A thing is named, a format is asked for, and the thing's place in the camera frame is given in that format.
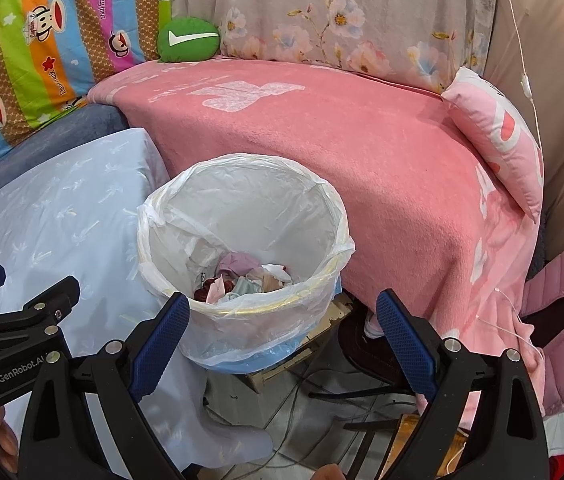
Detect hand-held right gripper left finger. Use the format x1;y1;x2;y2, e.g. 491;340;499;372
18;291;190;480

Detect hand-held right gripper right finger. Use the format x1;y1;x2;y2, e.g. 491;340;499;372
375;288;550;480

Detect dark red scrunchie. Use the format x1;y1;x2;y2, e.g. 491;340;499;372
193;280;218;305

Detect purple cloth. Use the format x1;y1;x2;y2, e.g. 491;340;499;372
218;251;263;281

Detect bin with white plastic liner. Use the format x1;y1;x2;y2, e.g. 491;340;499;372
136;152;356;373

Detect person's left hand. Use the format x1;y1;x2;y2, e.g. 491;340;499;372
0;402;19;476

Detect dark stool with black legs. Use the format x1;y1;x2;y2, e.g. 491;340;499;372
307;310;418;461

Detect worn wooden stand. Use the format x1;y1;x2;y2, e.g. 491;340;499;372
242;292;355;393

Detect yellow brown board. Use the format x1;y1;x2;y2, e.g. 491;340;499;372
394;412;465;478

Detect blue grey sofa cushion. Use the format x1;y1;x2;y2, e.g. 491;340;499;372
0;102;130;188

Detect pink blanket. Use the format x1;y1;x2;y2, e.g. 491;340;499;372
87;57;548;441

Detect striped monkey print sheet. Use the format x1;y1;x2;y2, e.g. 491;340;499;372
0;0;173;211

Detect pink pillow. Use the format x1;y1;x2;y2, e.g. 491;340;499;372
441;66;546;224

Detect green round cushion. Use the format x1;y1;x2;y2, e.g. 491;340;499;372
157;16;221;64

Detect beige curtain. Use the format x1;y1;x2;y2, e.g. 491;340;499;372
482;0;564;266

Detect grey floral sheet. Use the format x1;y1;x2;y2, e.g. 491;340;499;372
169;0;500;96

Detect white cable with switch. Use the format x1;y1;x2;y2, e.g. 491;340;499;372
494;0;544;153

